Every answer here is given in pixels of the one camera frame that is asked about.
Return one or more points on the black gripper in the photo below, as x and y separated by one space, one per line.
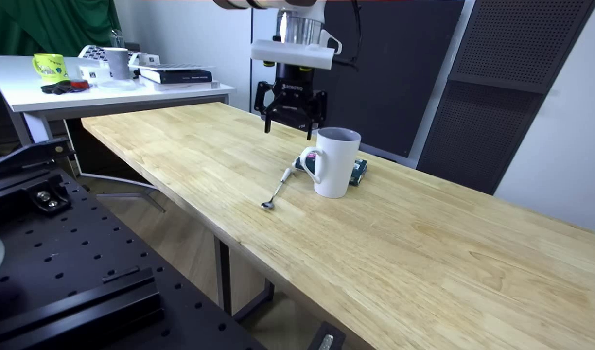
295 87

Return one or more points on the tall white mug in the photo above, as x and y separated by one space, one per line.
338 165

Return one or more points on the small teal card box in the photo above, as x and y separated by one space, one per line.
359 171

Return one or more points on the white object beside book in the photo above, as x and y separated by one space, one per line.
145 58

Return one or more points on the grey white mug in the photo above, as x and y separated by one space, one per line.
120 62

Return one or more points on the black table leg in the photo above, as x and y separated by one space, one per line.
225 274

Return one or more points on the small checkered white object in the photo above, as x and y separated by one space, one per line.
91 52

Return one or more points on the black perforated mat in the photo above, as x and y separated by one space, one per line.
499 83

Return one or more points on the yellow green tape roll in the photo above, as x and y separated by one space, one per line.
50 66

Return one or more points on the black perforated mounting board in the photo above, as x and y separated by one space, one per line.
85 258

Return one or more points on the green curtain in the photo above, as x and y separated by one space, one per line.
46 25

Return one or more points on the white side table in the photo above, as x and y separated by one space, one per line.
27 89

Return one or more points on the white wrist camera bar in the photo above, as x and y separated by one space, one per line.
291 54

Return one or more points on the white partition frame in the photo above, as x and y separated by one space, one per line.
441 83

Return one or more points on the small black metal mount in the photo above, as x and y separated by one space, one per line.
50 198

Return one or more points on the black flat bracket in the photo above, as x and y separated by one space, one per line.
27 157

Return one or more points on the black rail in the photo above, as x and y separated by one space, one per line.
77 311

